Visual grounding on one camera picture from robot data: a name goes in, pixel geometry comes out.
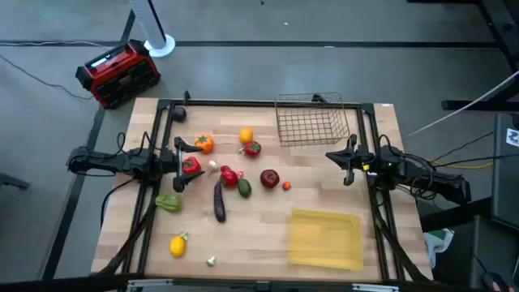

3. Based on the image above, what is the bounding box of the white tower fan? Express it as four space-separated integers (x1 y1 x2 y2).
128 0 177 58

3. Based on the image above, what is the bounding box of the green avocado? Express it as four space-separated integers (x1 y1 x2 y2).
237 178 253 200

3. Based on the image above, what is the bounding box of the wire mesh basket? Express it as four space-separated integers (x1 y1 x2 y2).
274 92 351 148

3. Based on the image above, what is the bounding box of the black cable bundle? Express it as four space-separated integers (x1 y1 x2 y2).
372 190 431 283
97 194 159 277

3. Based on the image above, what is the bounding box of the yellow plastic tray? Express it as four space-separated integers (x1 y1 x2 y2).
288 208 364 272

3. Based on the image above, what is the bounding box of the yellow lemon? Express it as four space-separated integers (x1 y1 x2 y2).
169 231 190 260

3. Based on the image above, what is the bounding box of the dark red apple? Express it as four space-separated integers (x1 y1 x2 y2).
259 169 281 190

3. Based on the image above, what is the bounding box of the dark table leg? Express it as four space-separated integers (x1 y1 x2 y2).
0 172 32 191

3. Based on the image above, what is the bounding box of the silver aluminium bar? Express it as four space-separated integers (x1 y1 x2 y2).
351 282 401 292
127 277 174 292

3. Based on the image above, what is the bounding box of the white green cloth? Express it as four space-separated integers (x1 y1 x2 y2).
422 227 455 269

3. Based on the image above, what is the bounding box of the shiny red round fruit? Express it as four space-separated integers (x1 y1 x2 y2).
219 165 240 190

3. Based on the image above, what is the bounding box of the grey floor cable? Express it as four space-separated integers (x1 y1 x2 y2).
0 54 95 101

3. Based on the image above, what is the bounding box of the thick white cable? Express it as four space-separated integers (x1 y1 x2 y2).
403 69 519 140

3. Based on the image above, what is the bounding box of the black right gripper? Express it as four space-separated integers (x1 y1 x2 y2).
325 134 376 187

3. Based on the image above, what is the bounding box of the green bell pepper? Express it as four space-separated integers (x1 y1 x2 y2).
154 193 183 213

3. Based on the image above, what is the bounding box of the dark purple round vegetable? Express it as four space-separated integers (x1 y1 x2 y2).
170 105 188 123

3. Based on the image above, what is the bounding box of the red bell pepper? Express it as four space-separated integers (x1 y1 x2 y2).
182 156 203 176

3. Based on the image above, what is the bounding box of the white floor cable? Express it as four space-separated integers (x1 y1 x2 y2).
0 39 113 49

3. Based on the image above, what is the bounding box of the red fruit with green calyx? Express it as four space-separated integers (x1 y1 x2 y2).
238 140 263 159

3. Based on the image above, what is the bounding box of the black table frame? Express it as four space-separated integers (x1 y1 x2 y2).
95 91 435 285

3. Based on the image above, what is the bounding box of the dark cabinet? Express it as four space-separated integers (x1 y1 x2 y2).
491 112 519 228

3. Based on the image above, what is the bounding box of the yellow cable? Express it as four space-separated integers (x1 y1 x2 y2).
431 160 495 170

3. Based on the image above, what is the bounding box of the long purple eggplant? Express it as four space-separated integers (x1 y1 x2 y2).
213 180 227 224

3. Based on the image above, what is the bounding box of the orange bell pepper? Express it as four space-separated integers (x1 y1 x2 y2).
194 133 215 155

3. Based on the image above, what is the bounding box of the red black power station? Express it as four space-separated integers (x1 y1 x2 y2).
75 39 161 110

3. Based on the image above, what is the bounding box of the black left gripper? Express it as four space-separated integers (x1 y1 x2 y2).
161 136 206 194

